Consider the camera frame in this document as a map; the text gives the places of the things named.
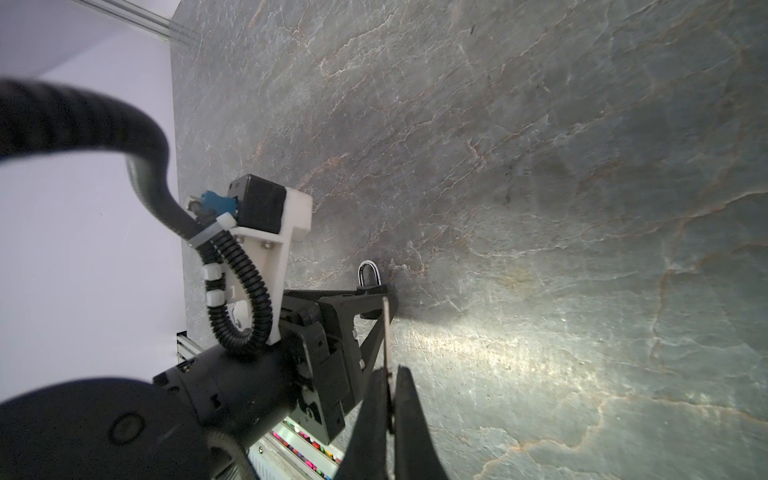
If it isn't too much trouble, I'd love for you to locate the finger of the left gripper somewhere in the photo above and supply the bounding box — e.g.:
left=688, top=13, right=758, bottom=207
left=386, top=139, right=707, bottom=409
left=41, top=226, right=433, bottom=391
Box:
left=282, top=286, right=398, bottom=408

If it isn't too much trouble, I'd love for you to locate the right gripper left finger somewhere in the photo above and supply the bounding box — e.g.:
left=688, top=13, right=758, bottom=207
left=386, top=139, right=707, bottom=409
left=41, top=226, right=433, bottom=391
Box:
left=334, top=368, right=389, bottom=480

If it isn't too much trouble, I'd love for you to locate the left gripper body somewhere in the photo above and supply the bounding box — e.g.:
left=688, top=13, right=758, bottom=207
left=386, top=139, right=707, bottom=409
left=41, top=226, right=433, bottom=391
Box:
left=153, top=299, right=372, bottom=444

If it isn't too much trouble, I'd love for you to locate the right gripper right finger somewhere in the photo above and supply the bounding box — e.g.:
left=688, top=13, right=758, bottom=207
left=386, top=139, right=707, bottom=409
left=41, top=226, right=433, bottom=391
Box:
left=394, top=366, right=448, bottom=480

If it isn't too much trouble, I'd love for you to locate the grey padlock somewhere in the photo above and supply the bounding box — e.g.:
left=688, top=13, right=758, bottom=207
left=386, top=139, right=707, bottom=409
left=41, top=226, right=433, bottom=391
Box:
left=357, top=260, right=386, bottom=320

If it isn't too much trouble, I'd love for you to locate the silver key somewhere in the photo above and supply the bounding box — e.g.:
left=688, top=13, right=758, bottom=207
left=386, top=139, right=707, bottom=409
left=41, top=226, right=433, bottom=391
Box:
left=382, top=296, right=395, bottom=434

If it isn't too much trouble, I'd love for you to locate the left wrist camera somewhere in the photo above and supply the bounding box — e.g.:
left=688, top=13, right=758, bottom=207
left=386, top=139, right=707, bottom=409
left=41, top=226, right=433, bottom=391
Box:
left=187, top=174, right=313, bottom=356

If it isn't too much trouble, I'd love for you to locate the aluminium frame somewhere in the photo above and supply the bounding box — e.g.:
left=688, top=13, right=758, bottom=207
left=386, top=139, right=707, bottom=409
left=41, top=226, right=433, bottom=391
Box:
left=73, top=0, right=201, bottom=45

